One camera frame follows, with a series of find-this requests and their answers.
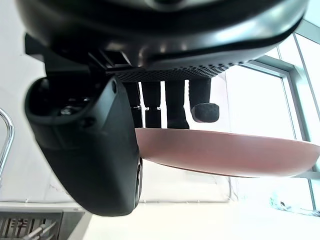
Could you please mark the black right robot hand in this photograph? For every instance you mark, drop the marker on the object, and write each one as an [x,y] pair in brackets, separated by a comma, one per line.
[100,37]

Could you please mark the pink bowl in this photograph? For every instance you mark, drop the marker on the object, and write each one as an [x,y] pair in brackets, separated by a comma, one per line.
[225,155]

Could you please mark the chrome sink faucet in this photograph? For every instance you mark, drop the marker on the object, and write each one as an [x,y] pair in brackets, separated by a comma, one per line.
[10,135]

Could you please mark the grey metal sink drying rack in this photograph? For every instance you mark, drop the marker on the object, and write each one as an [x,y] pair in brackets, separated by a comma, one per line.
[27,225]

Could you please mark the grey window frame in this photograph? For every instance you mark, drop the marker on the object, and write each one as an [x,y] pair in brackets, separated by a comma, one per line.
[290,72]

